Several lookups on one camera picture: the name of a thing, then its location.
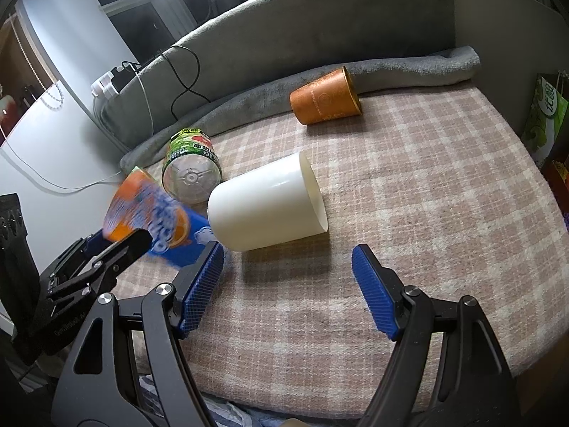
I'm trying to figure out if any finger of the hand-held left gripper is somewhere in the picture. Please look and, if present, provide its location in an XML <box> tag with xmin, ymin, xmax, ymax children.
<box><xmin>84</xmin><ymin>228</ymin><xmax>115</xmax><ymax>257</ymax></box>
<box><xmin>90</xmin><ymin>228</ymin><xmax>153</xmax><ymax>277</ymax></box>

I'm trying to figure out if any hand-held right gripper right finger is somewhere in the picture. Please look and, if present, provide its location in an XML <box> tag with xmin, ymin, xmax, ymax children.
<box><xmin>351</xmin><ymin>244</ymin><xmax>523</xmax><ymax>427</ymax></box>

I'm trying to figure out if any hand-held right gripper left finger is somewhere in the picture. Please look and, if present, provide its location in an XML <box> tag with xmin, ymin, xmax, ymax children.
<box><xmin>51</xmin><ymin>240</ymin><xmax>225</xmax><ymax>427</ymax></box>

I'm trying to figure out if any orange and blue snack bag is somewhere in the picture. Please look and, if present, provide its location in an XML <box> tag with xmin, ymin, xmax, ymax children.
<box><xmin>103</xmin><ymin>171</ymin><xmax>215</xmax><ymax>270</ymax></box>

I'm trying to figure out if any white cup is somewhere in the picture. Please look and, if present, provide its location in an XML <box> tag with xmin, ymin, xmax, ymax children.
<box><xmin>207</xmin><ymin>151</ymin><xmax>330</xmax><ymax>252</ymax></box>

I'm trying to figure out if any brown paper cup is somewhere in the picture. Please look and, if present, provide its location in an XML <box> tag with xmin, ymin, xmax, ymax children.
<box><xmin>289</xmin><ymin>66</ymin><xmax>362</xmax><ymax>126</ymax></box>

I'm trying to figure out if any black box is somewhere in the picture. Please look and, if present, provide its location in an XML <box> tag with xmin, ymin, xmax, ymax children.
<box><xmin>0</xmin><ymin>193</ymin><xmax>42</xmax><ymax>335</ymax></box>

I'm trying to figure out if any green label plastic bottle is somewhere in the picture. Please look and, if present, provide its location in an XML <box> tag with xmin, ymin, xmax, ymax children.
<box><xmin>161</xmin><ymin>127</ymin><xmax>222</xmax><ymax>204</ymax></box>

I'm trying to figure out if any white power strip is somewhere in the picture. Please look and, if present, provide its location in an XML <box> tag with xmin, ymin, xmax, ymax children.
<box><xmin>91</xmin><ymin>69</ymin><xmax>122</xmax><ymax>99</ymax></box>

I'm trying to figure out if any black charger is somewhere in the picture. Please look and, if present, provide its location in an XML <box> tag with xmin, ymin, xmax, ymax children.
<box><xmin>111</xmin><ymin>63</ymin><xmax>144</xmax><ymax>94</ymax></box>

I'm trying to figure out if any wooden shelf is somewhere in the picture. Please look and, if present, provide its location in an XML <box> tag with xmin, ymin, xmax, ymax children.
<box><xmin>0</xmin><ymin>11</ymin><xmax>59</xmax><ymax>147</ymax></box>

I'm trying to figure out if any red and brown box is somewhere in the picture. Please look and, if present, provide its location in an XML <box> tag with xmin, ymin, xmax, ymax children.
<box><xmin>539</xmin><ymin>159</ymin><xmax>569</xmax><ymax>233</ymax></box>

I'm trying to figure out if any dark window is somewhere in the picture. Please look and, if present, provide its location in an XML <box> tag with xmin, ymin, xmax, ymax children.
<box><xmin>75</xmin><ymin>0</ymin><xmax>277</xmax><ymax>65</ymax></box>

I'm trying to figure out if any green printed box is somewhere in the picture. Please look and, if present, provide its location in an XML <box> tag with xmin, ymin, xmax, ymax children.
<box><xmin>520</xmin><ymin>72</ymin><xmax>569</xmax><ymax>170</ymax></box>

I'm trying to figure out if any grey blanket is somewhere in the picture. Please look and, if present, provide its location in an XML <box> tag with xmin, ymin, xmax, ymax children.
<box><xmin>92</xmin><ymin>0</ymin><xmax>483</xmax><ymax>173</ymax></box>

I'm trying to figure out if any grey bed board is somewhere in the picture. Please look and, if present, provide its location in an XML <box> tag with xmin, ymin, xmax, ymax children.
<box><xmin>448</xmin><ymin>0</ymin><xmax>569</xmax><ymax>144</ymax></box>

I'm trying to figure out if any white beaded cord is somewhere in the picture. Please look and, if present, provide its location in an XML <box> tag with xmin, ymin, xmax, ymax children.
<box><xmin>8</xmin><ymin>12</ymin><xmax>68</xmax><ymax>111</ymax></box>

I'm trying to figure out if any white cable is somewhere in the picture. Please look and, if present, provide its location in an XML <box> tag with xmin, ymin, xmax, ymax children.
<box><xmin>0</xmin><ymin>69</ymin><xmax>155</xmax><ymax>190</ymax></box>

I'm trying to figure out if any black cable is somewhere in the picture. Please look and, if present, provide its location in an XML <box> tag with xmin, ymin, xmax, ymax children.
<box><xmin>132</xmin><ymin>45</ymin><xmax>213</xmax><ymax>133</ymax></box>

